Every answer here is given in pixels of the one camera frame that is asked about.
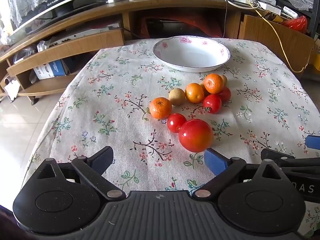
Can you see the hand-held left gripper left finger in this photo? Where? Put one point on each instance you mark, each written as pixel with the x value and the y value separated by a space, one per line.
pixel 102 159

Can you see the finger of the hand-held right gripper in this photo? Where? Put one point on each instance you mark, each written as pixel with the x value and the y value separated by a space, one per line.
pixel 280 155
pixel 313 142

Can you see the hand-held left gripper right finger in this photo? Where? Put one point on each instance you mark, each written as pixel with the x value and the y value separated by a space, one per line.
pixel 215 161

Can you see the large red tomato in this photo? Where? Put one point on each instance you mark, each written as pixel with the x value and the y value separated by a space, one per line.
pixel 196 135

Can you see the small red tomato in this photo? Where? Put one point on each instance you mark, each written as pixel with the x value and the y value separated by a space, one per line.
pixel 225 94
pixel 212 103
pixel 176 122

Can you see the orange tangerine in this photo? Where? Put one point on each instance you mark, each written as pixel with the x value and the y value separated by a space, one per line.
pixel 194 93
pixel 160 108
pixel 213 83

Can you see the tan round fruit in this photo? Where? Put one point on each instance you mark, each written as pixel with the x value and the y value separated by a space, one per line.
pixel 224 80
pixel 176 97

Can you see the white floral plate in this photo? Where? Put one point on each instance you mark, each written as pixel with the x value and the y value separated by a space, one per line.
pixel 192 55

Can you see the floral tablecloth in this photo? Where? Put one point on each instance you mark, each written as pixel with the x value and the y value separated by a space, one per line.
pixel 112 92

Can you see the yellow package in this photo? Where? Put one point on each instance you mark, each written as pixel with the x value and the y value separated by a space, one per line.
pixel 316 60

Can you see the blue white cardboard box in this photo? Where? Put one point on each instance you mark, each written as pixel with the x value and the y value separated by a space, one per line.
pixel 51 70

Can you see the small red bag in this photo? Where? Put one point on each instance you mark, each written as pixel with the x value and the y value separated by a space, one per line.
pixel 296 23

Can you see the silver set-top box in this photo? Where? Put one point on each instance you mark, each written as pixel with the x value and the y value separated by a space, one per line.
pixel 87 33

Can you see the black metal rack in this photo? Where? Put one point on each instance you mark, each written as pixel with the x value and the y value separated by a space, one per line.
pixel 310 11

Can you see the white labelled device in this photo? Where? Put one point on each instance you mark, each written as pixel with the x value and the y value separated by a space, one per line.
pixel 290 12

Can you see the clear plastic container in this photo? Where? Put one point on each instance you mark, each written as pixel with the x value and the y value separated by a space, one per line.
pixel 25 53

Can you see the red plastic bag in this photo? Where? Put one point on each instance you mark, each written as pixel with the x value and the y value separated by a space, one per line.
pixel 200 23

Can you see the white power adapter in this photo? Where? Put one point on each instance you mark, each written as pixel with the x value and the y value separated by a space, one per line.
pixel 113 0

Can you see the wooden TV stand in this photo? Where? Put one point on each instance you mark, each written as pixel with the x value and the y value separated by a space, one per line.
pixel 175 5

